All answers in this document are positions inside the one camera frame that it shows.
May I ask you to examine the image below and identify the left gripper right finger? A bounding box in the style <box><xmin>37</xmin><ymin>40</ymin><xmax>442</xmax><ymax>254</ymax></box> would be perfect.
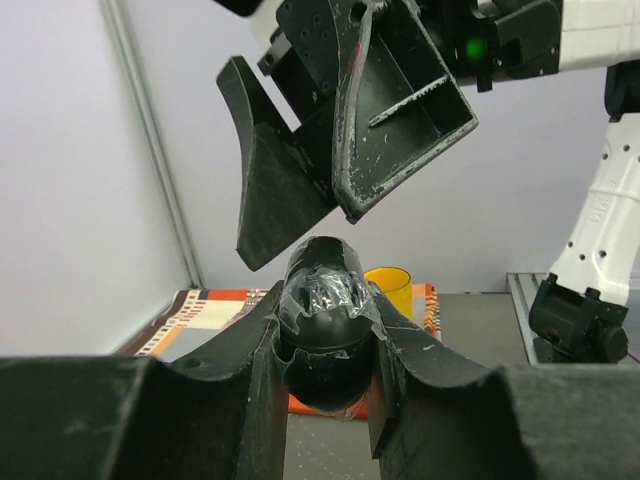
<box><xmin>367</xmin><ymin>289</ymin><xmax>639</xmax><ymax>479</ymax></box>

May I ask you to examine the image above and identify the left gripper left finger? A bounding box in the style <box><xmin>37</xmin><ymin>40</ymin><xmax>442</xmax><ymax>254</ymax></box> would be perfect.
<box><xmin>1</xmin><ymin>285</ymin><xmax>288</xmax><ymax>479</ymax></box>

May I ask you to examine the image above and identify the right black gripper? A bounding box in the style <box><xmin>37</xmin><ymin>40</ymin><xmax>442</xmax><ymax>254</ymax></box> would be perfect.
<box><xmin>217</xmin><ymin>1</ymin><xmax>498</xmax><ymax>271</ymax></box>

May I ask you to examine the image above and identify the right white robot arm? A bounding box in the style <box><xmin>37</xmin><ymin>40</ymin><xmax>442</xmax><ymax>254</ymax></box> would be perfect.
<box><xmin>217</xmin><ymin>1</ymin><xmax>639</xmax><ymax>363</ymax></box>

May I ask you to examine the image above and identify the orange patterned cloth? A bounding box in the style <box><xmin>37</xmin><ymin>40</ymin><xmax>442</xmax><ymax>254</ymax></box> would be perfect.
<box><xmin>117</xmin><ymin>283</ymin><xmax>441</xmax><ymax>415</ymax></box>

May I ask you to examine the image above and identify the yellow translucent cup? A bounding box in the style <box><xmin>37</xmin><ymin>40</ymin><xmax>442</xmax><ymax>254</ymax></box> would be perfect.
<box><xmin>365</xmin><ymin>267</ymin><xmax>413</xmax><ymax>320</ymax></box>

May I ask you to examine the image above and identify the aluminium frame rail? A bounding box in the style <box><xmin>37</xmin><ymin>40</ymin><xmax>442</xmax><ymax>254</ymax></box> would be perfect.
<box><xmin>97</xmin><ymin>0</ymin><xmax>640</xmax><ymax>366</ymax></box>

